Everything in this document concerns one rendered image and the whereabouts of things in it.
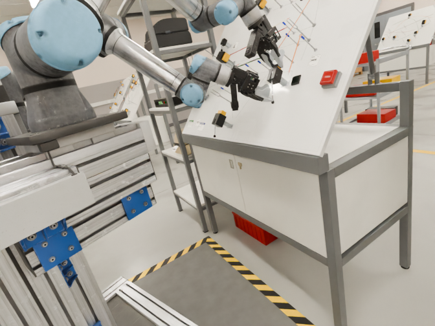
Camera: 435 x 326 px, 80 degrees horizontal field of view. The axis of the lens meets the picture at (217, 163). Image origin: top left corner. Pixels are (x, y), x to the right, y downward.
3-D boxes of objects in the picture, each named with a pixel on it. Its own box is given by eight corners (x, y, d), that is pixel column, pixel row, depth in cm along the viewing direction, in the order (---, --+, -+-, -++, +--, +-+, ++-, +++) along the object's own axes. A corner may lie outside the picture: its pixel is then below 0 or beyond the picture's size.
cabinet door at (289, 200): (325, 259, 105) (316, 171, 93) (245, 215, 152) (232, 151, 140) (329, 255, 107) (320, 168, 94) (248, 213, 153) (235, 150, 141)
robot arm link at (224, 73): (214, 85, 101) (215, 78, 108) (224, 89, 102) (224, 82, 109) (221, 67, 97) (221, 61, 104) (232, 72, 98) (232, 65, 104)
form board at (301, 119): (184, 134, 187) (182, 132, 186) (235, 7, 191) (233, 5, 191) (322, 157, 87) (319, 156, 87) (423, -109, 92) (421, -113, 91)
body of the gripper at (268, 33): (283, 38, 106) (268, 11, 101) (272, 50, 103) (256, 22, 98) (269, 44, 113) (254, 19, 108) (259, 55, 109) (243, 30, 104)
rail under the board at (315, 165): (319, 176, 88) (317, 158, 86) (183, 142, 188) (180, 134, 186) (329, 170, 91) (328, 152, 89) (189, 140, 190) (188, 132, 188)
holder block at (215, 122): (221, 141, 139) (206, 134, 134) (230, 120, 140) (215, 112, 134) (226, 142, 135) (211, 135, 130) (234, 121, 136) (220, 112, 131)
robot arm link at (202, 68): (188, 73, 105) (195, 52, 102) (213, 83, 107) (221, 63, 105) (187, 74, 98) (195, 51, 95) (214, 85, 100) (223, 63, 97)
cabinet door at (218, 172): (245, 214, 152) (232, 151, 140) (203, 190, 199) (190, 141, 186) (248, 212, 153) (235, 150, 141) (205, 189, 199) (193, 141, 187)
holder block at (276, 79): (272, 85, 112) (266, 80, 110) (276, 73, 113) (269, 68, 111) (279, 83, 108) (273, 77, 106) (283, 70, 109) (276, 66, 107)
